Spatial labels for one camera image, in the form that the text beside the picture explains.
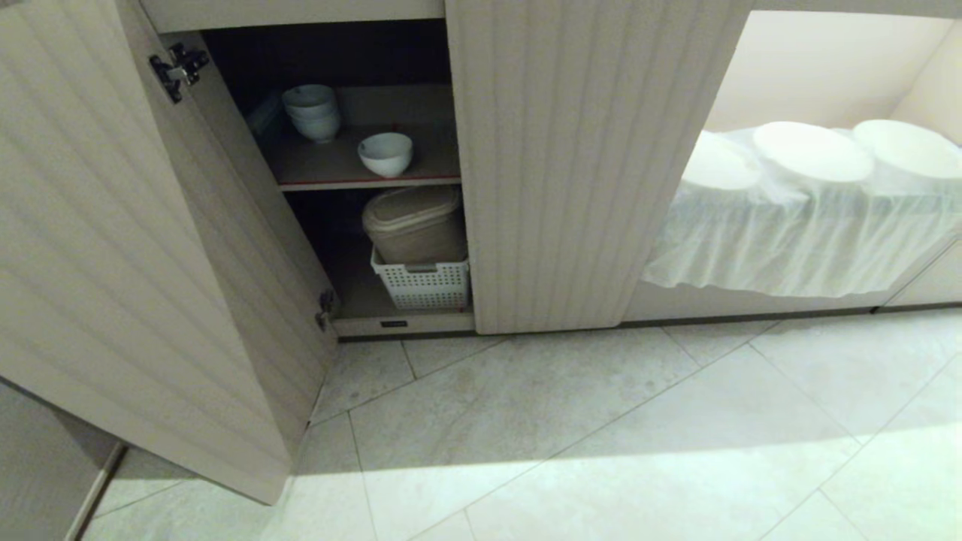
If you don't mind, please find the beige wooden cabinet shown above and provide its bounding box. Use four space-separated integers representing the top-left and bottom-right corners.
140 0 962 339

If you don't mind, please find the beige ribbed cabinet door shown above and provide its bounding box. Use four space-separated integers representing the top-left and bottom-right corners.
445 0 754 336
0 0 337 506

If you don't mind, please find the wooden cabinet shelf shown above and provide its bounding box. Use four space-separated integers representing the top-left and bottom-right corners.
259 84 461 192

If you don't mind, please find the white perforated plastic basket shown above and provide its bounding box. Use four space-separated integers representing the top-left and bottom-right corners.
370 246 470 311

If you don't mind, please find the beige lidded plastic container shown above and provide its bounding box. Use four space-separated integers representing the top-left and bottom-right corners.
362 186 467 264

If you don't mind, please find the white ceramic bowl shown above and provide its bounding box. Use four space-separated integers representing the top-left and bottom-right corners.
288 110 341 144
357 133 414 179
282 84 337 116

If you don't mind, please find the white round plate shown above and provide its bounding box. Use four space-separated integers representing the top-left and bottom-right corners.
753 121 875 184
681 131 762 191
852 119 962 180

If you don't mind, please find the white sheer cloth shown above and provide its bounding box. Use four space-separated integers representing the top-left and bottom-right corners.
640 126 962 298

